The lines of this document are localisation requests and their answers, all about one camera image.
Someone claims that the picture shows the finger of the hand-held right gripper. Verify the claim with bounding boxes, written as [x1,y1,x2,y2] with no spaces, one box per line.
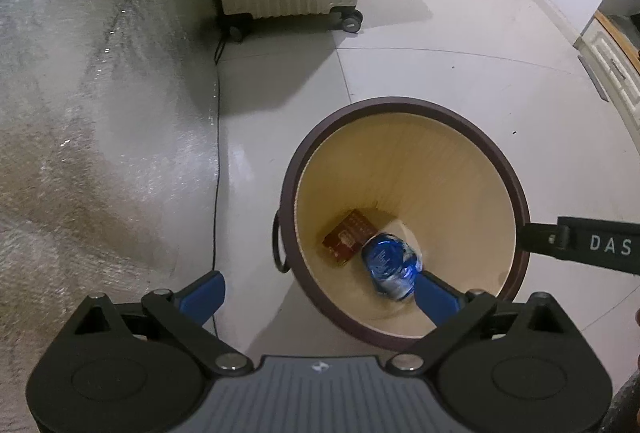
[520,222,571,260]

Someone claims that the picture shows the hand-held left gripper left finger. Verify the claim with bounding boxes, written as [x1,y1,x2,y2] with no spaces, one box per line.
[60,270,253,371]

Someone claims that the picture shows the crushed blue plastic bottle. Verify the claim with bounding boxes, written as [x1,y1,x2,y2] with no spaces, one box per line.
[361,232,426,302]

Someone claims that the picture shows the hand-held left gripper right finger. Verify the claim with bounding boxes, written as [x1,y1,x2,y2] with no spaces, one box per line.
[390,270,583,371]

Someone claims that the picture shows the red brown cardboard box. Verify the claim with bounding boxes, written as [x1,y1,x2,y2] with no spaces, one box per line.
[322,209,379,268]

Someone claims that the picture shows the white cabinet with wooden top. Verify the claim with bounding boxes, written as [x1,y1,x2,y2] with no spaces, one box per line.
[574,9,640,141]

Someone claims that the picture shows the grey shiny floor mat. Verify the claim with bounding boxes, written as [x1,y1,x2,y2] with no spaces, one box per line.
[0,0,225,364]

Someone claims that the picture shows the black cable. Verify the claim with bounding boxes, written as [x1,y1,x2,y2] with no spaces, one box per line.
[207,35,229,331]

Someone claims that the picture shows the brown rimmed beige trash bin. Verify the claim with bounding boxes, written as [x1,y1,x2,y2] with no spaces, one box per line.
[272,97,531,352]

